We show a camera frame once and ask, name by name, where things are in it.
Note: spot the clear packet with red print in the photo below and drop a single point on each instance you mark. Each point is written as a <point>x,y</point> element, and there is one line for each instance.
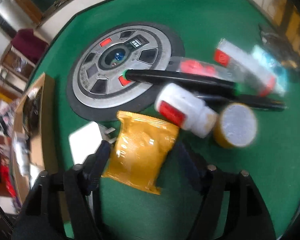
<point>195,66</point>

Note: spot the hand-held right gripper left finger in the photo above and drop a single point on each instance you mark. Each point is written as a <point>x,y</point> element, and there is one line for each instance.
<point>100,155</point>

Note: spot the wooden cabinet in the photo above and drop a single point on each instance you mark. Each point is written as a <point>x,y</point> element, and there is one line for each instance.
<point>296,20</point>

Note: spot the yellow snack packet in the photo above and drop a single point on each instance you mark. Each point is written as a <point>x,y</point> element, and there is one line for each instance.
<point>140,152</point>

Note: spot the white power adapter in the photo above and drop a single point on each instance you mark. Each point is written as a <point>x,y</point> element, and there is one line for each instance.
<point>82,140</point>

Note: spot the round silver table console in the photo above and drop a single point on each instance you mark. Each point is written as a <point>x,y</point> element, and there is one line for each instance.
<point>90,95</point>

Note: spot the thin black pen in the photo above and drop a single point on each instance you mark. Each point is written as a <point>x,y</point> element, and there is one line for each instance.
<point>260,103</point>

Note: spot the wooden chair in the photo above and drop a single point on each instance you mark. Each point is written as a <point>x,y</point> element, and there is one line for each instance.
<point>12,65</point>

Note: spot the white pill bottle red label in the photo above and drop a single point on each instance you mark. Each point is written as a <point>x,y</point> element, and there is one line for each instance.
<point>182,100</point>

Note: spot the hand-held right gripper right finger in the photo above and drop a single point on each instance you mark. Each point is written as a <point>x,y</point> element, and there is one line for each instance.
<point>190,166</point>

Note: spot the maroon cloth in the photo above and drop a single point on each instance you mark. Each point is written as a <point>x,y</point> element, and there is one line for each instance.
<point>27,42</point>

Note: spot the black marker with green ends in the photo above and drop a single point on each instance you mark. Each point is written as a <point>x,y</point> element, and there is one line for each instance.
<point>180,78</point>

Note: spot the teal and white packet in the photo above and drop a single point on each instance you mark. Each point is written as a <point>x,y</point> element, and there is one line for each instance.
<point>272,62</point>

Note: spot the brown cardboard box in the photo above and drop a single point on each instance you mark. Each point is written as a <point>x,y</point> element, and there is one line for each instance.
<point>49,100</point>

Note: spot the yellow tape roll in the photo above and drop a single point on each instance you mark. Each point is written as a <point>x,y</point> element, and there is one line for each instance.
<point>237,125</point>

